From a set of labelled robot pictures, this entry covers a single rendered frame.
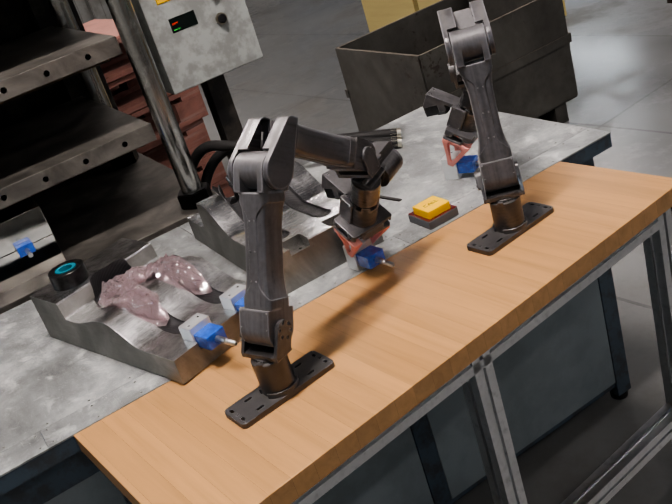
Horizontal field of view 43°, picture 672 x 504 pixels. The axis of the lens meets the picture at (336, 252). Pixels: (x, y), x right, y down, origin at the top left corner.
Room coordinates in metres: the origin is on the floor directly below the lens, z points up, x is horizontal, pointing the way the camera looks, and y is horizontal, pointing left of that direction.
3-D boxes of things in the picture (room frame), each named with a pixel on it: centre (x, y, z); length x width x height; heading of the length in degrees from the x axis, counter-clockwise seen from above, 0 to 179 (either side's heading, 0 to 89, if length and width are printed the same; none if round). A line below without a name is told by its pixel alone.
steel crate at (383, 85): (4.17, -0.85, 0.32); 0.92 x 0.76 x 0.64; 118
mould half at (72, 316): (1.65, 0.41, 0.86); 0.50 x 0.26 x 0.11; 41
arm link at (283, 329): (1.27, 0.16, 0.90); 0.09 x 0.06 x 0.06; 47
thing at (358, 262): (1.57, -0.07, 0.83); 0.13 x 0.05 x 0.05; 29
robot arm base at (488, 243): (1.56, -0.35, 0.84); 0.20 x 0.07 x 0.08; 120
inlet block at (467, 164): (1.89, -0.37, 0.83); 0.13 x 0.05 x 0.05; 54
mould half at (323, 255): (1.87, 0.11, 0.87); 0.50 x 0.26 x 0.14; 23
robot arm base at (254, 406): (1.26, 0.16, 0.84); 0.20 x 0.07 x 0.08; 120
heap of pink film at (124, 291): (1.65, 0.40, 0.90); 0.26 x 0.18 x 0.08; 41
